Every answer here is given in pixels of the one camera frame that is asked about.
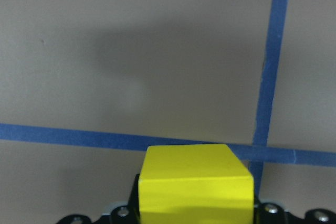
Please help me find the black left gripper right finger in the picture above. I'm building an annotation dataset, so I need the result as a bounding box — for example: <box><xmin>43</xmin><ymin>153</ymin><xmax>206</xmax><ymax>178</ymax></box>
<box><xmin>253</xmin><ymin>197</ymin><xmax>260</xmax><ymax>224</ymax></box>

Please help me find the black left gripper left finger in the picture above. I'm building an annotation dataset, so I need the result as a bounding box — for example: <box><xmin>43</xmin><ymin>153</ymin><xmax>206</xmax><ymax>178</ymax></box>
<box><xmin>128</xmin><ymin>174</ymin><xmax>140</xmax><ymax>220</ymax></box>

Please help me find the yellow cube block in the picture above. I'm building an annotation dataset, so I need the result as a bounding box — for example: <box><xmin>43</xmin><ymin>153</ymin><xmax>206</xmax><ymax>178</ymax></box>
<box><xmin>138</xmin><ymin>144</ymin><xmax>254</xmax><ymax>223</ymax></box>

